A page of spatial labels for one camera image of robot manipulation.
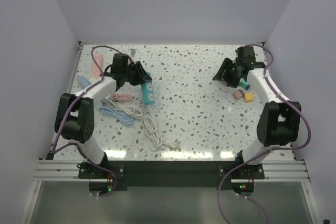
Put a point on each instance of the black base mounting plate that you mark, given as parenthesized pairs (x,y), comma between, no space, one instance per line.
(121,175)

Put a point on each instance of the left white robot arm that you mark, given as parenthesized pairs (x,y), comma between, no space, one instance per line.
(75,115)

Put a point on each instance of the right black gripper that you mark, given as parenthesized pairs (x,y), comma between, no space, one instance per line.
(221,74)

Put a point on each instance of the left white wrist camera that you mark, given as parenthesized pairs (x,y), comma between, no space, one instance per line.
(132,53)

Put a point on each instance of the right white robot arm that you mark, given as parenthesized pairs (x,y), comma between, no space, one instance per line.
(279,121)

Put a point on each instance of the white power strip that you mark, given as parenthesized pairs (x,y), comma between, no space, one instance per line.
(123,107)

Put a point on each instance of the teal plug adapter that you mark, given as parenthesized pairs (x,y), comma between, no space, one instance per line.
(244,84)

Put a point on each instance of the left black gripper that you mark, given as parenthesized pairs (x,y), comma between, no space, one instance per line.
(141,74)

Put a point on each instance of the teal power strip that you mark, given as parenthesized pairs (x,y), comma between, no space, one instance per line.
(156,140)

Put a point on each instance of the pink brown plug adapter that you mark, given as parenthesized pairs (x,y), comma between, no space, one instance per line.
(239,94)

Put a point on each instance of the light blue power strip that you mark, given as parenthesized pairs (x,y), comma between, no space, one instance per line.
(106,107)

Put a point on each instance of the yellow plug adapter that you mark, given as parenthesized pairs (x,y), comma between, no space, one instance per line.
(248,97)

